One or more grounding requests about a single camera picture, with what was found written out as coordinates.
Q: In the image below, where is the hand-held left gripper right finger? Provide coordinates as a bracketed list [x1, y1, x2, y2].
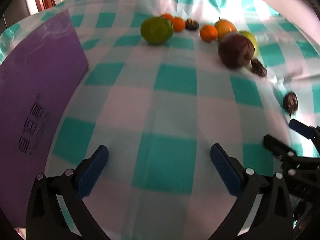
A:
[209, 143, 294, 240]

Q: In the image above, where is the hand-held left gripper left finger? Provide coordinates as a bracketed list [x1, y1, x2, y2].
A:
[26, 144, 110, 240]

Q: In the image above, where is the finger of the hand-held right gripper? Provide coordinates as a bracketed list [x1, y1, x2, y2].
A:
[262, 134, 299, 159]
[289, 119, 320, 142]

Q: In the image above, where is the dark brown water chestnut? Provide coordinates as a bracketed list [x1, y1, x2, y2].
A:
[251, 58, 268, 78]
[185, 18, 200, 31]
[283, 92, 298, 117]

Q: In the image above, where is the purple cardboard box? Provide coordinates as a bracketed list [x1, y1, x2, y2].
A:
[0, 9, 89, 232]

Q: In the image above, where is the dark purple passion fruit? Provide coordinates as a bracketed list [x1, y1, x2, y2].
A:
[217, 34, 255, 69]

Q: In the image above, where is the green tomato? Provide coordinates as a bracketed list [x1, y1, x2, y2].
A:
[239, 31, 258, 57]

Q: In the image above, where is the yellow orange round fruit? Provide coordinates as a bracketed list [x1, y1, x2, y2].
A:
[214, 17, 237, 40]

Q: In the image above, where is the green lime fruit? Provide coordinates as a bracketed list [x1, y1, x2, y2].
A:
[140, 16, 174, 46]

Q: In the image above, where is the teal white checkered tablecloth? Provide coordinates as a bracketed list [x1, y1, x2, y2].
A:
[0, 0, 320, 240]

